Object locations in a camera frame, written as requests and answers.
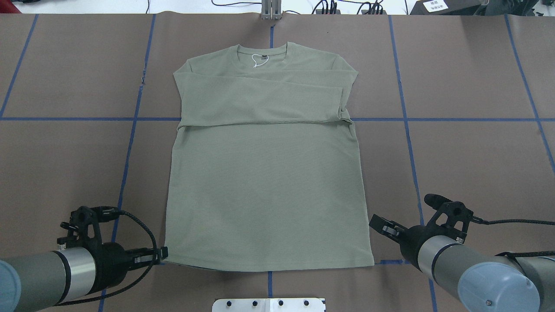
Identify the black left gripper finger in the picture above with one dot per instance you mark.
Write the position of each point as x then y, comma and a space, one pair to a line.
146, 256

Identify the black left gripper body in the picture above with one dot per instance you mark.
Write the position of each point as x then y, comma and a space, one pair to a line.
111, 258

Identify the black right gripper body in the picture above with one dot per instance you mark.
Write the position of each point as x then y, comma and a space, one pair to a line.
409, 241

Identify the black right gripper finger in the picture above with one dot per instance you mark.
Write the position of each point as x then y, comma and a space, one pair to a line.
384, 227

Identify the olive green long-sleeve shirt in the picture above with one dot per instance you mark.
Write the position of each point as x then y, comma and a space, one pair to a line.
266, 172

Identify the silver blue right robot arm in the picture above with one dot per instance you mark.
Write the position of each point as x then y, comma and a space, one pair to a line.
482, 283

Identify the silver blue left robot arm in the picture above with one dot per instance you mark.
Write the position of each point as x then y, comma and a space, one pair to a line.
39, 281

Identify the black label box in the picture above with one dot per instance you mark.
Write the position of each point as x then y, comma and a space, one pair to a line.
447, 7

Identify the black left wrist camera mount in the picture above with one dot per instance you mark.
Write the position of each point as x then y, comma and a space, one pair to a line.
83, 227

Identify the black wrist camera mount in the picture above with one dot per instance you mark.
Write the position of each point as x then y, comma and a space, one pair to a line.
448, 214
83, 227

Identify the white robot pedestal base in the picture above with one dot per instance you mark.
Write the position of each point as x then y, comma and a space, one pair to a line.
270, 305

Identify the aluminium frame post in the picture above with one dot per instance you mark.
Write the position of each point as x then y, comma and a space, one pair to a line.
271, 9

